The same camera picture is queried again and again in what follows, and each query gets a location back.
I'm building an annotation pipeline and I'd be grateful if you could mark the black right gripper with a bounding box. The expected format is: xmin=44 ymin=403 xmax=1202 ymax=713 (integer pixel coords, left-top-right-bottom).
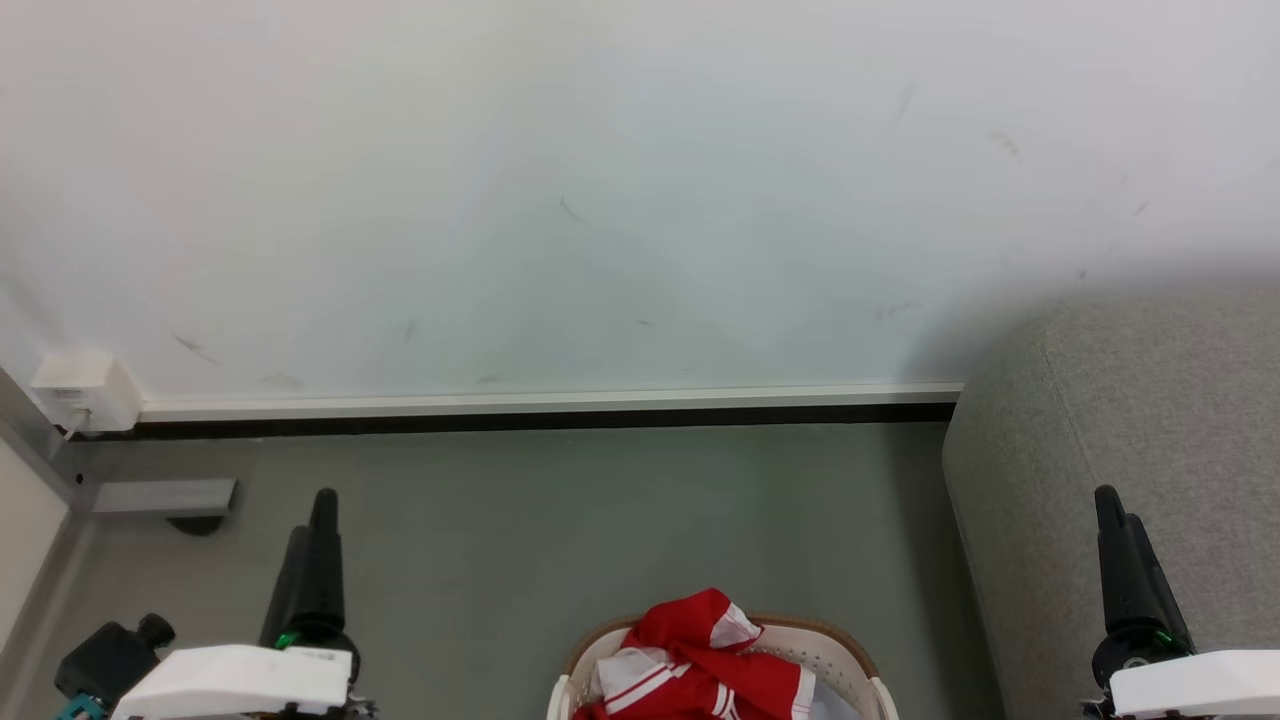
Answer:
xmin=1092 ymin=485 xmax=1196 ymax=691

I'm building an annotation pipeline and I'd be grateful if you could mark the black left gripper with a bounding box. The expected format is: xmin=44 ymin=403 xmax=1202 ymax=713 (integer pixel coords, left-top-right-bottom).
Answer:
xmin=260 ymin=487 xmax=363 ymax=691

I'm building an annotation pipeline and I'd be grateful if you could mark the red and white garment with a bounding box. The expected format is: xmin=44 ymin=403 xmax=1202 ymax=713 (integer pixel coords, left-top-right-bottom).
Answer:
xmin=572 ymin=588 xmax=817 ymax=720

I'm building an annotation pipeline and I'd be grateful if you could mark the grey fabric sofa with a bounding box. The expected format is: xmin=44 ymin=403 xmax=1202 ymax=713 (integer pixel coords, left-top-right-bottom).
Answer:
xmin=942 ymin=290 xmax=1280 ymax=720

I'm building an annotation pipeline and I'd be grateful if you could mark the beige cabinet panel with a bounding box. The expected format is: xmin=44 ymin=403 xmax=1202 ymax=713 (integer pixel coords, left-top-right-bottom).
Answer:
xmin=0 ymin=438 xmax=71 ymax=651

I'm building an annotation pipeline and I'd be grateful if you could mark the white laundry basket brown rim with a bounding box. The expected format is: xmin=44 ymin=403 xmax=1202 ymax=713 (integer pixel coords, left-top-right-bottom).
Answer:
xmin=547 ymin=612 xmax=899 ymax=720

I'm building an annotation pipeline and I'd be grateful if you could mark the white and black baseboard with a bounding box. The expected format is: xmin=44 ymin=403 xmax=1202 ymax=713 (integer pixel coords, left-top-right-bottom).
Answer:
xmin=138 ymin=382 xmax=963 ymax=438

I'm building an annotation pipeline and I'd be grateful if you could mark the grey metal bracket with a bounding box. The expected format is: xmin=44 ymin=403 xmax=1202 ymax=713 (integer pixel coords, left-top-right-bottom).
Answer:
xmin=92 ymin=478 xmax=238 ymax=517

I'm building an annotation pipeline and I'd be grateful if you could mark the white wall outlet box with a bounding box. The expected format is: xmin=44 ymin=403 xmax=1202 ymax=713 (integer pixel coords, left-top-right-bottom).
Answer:
xmin=30 ymin=350 xmax=143 ymax=434

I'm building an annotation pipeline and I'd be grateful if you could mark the grey metal frame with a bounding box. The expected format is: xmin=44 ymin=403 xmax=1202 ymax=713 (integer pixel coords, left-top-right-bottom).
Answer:
xmin=0 ymin=368 xmax=101 ymax=513

